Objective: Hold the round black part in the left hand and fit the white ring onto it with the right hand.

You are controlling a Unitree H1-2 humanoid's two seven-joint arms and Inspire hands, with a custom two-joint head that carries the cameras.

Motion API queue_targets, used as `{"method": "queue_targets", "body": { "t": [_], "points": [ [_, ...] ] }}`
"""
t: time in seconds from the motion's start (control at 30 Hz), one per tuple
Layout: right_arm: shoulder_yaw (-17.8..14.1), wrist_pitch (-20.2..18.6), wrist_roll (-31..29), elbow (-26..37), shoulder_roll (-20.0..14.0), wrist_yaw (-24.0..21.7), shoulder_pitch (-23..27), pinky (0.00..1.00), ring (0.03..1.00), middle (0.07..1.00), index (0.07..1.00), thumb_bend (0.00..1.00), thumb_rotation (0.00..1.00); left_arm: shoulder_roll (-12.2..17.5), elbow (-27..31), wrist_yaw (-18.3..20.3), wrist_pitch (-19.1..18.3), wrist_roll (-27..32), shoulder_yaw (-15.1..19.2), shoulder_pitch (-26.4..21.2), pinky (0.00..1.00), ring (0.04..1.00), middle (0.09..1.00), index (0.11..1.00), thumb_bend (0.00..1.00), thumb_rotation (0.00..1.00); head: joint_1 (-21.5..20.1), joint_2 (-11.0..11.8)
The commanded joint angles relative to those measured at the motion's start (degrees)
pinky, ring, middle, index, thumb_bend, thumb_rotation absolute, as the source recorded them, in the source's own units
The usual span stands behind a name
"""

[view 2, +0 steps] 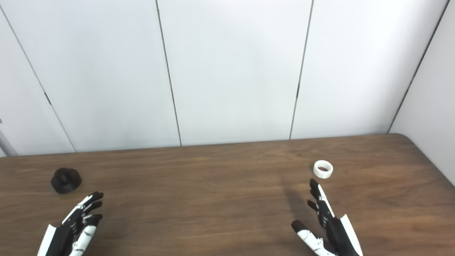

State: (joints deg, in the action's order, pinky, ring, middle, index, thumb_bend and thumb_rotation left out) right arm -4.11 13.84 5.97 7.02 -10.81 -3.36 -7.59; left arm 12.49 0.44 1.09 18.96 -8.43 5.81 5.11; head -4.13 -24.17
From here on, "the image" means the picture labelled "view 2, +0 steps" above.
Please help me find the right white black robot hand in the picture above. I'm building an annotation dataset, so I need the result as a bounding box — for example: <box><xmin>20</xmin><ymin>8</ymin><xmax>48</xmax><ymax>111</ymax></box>
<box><xmin>291</xmin><ymin>178</ymin><xmax>364</xmax><ymax>256</ymax></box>

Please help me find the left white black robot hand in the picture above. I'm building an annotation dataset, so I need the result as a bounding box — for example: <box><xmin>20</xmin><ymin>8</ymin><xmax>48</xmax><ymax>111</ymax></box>
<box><xmin>37</xmin><ymin>191</ymin><xmax>104</xmax><ymax>256</ymax></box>

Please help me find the round black plastic part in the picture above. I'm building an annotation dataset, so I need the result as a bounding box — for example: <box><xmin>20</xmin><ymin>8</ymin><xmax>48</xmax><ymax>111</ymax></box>
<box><xmin>51</xmin><ymin>168</ymin><xmax>82</xmax><ymax>194</ymax></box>

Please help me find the white toothed plastic ring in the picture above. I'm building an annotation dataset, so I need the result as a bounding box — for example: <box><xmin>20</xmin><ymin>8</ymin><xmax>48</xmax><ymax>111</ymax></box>
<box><xmin>313</xmin><ymin>160</ymin><xmax>334</xmax><ymax>179</ymax></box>

